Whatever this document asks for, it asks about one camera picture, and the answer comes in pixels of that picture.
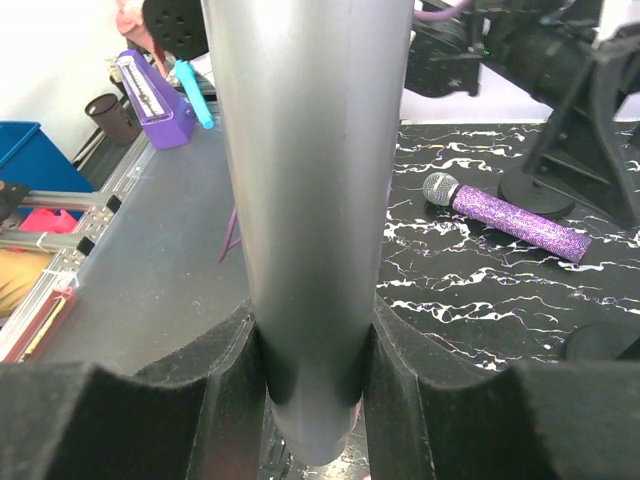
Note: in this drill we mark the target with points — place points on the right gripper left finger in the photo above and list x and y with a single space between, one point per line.
196 413

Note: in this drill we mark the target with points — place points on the blue plastic bin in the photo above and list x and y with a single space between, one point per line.
29 157

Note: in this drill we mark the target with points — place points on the purple glitter microphone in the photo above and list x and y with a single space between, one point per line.
442 189

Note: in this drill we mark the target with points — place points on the dark brown cup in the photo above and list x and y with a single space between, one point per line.
110 116

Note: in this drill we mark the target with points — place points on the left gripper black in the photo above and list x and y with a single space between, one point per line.
578 154

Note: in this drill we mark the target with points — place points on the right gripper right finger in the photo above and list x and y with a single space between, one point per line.
430 414

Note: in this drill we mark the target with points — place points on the silver grey microphone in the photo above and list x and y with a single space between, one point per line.
310 96

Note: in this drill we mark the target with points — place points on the purple metronome background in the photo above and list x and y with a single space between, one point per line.
164 114

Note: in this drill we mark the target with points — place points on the black round-base clip stand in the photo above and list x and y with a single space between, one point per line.
521 190

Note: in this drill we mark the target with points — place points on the cyan microphone background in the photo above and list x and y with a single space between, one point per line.
186 75

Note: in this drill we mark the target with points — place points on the black left-edge clip stand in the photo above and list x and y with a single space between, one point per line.
603 342

